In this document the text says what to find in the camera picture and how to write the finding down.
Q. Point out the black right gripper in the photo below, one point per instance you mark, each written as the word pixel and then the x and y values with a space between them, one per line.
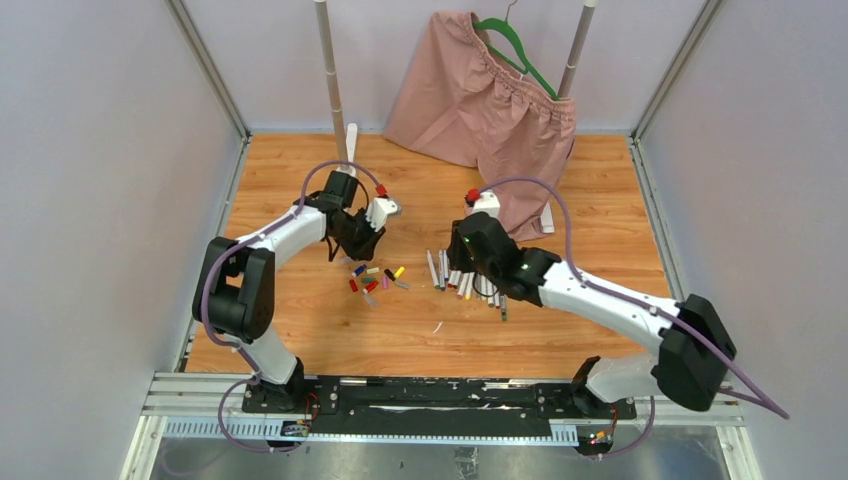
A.
pixel 456 251

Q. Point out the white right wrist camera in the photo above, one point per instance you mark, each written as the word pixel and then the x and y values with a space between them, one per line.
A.
pixel 487 203

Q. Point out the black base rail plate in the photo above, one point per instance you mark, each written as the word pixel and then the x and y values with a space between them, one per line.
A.
pixel 436 407

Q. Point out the aluminium frame right post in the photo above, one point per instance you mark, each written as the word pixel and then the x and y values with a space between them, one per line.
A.
pixel 684 52

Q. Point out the aluminium frame left post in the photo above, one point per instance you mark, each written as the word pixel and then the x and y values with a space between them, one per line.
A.
pixel 186 23

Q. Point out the aluminium frame post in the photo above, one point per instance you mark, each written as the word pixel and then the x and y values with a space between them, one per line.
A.
pixel 684 52
pixel 186 23

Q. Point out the white garment rack foot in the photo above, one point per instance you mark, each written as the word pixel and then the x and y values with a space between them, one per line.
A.
pixel 546 222
pixel 351 139

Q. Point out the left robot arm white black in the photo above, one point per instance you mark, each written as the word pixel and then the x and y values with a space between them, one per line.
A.
pixel 235 294

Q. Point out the grey garment rack pole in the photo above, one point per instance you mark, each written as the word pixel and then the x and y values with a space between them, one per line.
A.
pixel 338 123
pixel 579 39

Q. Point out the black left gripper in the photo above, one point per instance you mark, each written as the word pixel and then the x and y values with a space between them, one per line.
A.
pixel 366 249

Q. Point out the yellow cap white marker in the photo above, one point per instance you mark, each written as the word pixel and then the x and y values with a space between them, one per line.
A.
pixel 467 291

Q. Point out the grey garment rack left pole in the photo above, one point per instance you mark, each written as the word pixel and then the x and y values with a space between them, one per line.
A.
pixel 338 123

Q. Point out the white garment rack left foot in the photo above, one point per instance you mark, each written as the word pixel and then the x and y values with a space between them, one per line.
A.
pixel 351 139

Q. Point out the green clothes hanger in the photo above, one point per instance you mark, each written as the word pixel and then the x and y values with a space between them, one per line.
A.
pixel 523 64

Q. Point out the purple cap white marker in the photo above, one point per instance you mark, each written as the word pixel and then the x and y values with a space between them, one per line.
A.
pixel 461 285

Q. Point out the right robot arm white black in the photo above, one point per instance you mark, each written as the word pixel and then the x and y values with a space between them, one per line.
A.
pixel 688 349

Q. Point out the grey clear-cap pen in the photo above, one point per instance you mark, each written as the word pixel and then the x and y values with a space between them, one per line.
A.
pixel 503 308

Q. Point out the white garment rack right foot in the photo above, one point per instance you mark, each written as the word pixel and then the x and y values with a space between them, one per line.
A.
pixel 546 222

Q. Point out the grey garment rack right pole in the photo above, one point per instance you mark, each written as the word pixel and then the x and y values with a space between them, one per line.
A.
pixel 579 39

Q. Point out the pink shorts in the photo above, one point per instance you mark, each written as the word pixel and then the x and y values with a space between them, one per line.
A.
pixel 461 104

